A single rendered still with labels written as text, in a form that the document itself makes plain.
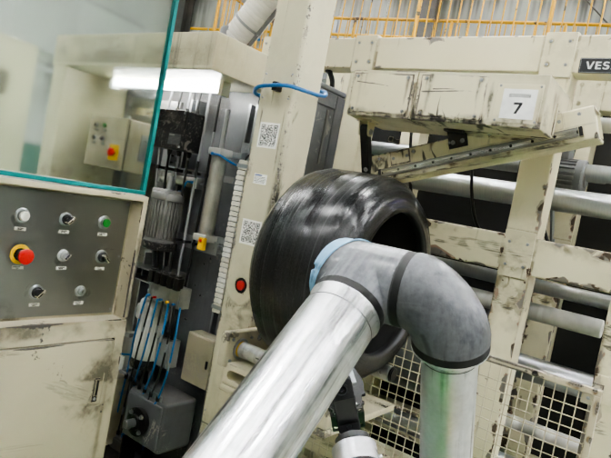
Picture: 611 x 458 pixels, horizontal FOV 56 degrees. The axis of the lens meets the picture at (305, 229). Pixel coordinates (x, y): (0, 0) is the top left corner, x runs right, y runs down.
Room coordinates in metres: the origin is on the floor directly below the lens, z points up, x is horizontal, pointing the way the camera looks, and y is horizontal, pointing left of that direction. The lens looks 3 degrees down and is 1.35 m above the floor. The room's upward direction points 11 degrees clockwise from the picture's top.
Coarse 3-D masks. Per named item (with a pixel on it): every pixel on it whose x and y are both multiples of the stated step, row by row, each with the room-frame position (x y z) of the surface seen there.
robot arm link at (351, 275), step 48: (336, 240) 0.90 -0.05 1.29; (336, 288) 0.81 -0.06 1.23; (384, 288) 0.82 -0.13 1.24; (288, 336) 0.75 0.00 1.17; (336, 336) 0.76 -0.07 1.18; (240, 384) 0.72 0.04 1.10; (288, 384) 0.69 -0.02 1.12; (336, 384) 0.74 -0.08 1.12; (240, 432) 0.64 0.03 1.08; (288, 432) 0.66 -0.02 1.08
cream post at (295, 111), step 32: (288, 0) 1.71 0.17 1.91; (320, 0) 1.70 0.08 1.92; (288, 32) 1.70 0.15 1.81; (320, 32) 1.73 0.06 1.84; (288, 64) 1.69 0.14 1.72; (320, 64) 1.75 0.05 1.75; (288, 96) 1.68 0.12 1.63; (256, 128) 1.73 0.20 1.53; (288, 128) 1.67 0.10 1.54; (256, 160) 1.72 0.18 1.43; (288, 160) 1.70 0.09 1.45; (256, 192) 1.71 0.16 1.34; (224, 320) 1.73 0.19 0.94
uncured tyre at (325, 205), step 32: (288, 192) 1.49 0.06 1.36; (320, 192) 1.45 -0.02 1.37; (352, 192) 1.41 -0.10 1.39; (384, 192) 1.45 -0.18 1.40; (288, 224) 1.41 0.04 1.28; (320, 224) 1.37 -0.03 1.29; (352, 224) 1.36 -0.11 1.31; (384, 224) 1.79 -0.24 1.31; (416, 224) 1.60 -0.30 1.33; (256, 256) 1.43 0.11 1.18; (288, 256) 1.37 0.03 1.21; (256, 288) 1.42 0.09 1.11; (288, 288) 1.36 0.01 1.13; (256, 320) 1.47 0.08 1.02; (288, 320) 1.38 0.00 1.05; (384, 352) 1.55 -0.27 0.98
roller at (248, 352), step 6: (240, 348) 1.58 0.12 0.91; (246, 348) 1.57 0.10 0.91; (252, 348) 1.57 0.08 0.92; (258, 348) 1.56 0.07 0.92; (240, 354) 1.58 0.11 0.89; (246, 354) 1.56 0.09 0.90; (252, 354) 1.55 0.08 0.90; (258, 354) 1.54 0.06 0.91; (246, 360) 1.58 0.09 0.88; (252, 360) 1.55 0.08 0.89
